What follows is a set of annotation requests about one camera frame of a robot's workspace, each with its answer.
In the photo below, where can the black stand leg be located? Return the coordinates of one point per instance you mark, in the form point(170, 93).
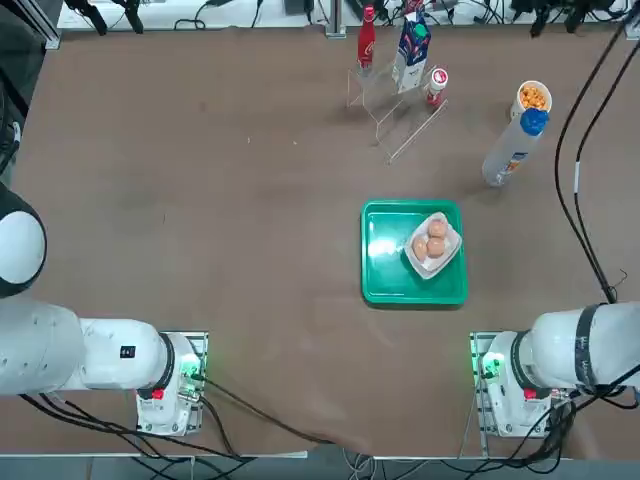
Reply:
point(574, 15)
point(540, 20)
point(132, 15)
point(95, 17)

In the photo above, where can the clear bottle with blue cap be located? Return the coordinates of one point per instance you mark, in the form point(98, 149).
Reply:
point(510, 150)

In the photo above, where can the green plastic tray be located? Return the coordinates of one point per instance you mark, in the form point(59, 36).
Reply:
point(385, 270)

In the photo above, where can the aluminium profile post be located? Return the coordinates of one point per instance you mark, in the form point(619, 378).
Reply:
point(336, 20)

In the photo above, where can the white cup of popcorn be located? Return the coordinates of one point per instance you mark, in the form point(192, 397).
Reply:
point(533, 96)

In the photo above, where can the red cola can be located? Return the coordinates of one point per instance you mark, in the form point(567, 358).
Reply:
point(413, 5)

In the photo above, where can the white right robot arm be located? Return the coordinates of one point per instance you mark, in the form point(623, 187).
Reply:
point(560, 355)

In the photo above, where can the red yogurt bottle white cap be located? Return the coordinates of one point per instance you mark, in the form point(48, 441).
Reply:
point(438, 82)

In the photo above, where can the white egg holder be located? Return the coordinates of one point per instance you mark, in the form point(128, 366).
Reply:
point(430, 267)

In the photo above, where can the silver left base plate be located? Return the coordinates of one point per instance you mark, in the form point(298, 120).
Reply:
point(200, 345)

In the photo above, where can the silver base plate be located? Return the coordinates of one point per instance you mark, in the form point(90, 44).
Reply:
point(200, 345)
point(477, 350)

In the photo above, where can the brown egg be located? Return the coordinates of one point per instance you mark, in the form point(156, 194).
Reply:
point(420, 249)
point(438, 228)
point(436, 246)

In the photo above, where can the red cola bottle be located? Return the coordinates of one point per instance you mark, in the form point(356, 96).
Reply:
point(366, 45)

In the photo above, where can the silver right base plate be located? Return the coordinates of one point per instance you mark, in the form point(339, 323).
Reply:
point(477, 350)

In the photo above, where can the blue white milk carton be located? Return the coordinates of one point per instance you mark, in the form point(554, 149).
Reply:
point(412, 55)

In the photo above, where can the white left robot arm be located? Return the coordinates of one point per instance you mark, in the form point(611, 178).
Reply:
point(100, 355)

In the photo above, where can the clear acrylic display stand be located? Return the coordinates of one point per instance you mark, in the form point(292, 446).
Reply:
point(395, 120)

